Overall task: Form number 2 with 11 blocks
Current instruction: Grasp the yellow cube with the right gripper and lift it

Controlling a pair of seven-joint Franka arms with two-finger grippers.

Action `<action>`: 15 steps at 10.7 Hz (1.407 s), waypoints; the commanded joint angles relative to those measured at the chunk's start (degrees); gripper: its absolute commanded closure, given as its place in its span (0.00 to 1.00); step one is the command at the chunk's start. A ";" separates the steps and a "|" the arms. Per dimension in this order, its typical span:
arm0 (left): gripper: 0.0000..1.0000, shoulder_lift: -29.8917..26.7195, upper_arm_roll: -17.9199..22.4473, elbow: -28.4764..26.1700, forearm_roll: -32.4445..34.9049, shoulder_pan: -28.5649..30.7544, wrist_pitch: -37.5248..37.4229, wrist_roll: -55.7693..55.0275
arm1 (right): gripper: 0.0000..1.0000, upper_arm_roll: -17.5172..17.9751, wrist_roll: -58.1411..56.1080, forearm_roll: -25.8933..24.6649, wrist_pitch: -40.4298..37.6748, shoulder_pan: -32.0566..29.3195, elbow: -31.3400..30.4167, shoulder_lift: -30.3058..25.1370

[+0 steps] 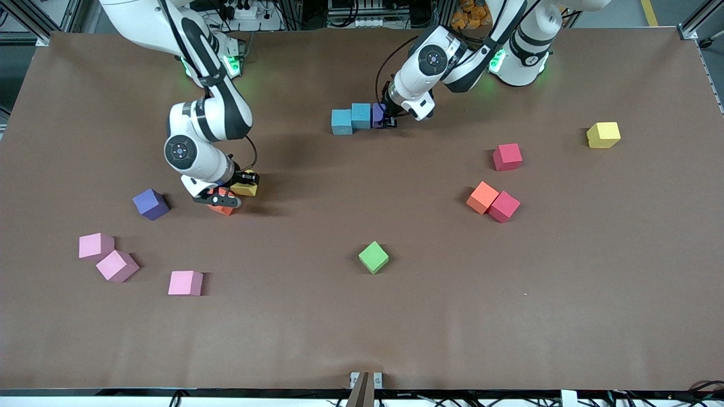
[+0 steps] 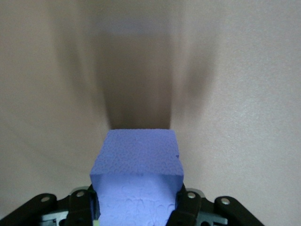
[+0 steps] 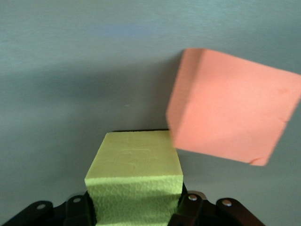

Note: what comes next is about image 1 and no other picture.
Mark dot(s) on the bag of orange snacks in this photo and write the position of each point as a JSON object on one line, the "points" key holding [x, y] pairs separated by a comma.
{"points": [[469, 14]]}

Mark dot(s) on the metal bracket with post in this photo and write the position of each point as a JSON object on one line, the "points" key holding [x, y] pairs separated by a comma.
{"points": [[365, 390]]}

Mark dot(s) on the orange foam cube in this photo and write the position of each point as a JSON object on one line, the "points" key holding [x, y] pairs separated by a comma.
{"points": [[223, 211], [481, 197]]}

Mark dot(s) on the blue foam cube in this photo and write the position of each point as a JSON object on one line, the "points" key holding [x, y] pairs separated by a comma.
{"points": [[361, 116], [341, 122]]}

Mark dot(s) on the yellow foam cube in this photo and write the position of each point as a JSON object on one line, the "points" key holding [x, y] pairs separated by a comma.
{"points": [[244, 191], [603, 135]]}

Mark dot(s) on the white power strip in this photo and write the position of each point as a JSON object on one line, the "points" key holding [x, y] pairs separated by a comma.
{"points": [[362, 22], [246, 12]]}

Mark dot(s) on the green foam cube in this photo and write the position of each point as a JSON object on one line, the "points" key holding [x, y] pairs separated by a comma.
{"points": [[373, 257]]}

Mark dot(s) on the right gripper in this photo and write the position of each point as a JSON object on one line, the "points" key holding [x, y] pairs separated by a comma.
{"points": [[242, 177]]}

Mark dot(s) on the large paper table cover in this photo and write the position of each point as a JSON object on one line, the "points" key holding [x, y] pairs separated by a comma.
{"points": [[283, 328]]}

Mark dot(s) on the aluminium frame profile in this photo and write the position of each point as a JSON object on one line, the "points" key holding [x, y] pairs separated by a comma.
{"points": [[68, 16], [701, 17]]}

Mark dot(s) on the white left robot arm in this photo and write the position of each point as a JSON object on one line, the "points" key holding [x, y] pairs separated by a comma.
{"points": [[432, 59]]}

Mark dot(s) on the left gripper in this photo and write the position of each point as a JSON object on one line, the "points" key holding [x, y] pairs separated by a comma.
{"points": [[389, 107]]}

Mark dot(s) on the purple foam cube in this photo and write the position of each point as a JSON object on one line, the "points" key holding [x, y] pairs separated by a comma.
{"points": [[150, 203], [377, 116]]}

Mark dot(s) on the pink foam cube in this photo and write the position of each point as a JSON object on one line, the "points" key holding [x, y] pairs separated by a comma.
{"points": [[95, 246], [116, 265], [185, 282]]}

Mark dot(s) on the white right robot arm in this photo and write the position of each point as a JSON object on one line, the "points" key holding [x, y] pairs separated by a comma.
{"points": [[181, 151]]}

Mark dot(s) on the small white bracket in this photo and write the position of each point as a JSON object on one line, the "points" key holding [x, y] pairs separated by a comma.
{"points": [[568, 399]]}

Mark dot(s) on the red foam cube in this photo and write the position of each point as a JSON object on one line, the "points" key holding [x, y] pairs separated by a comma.
{"points": [[504, 207], [507, 156]]}

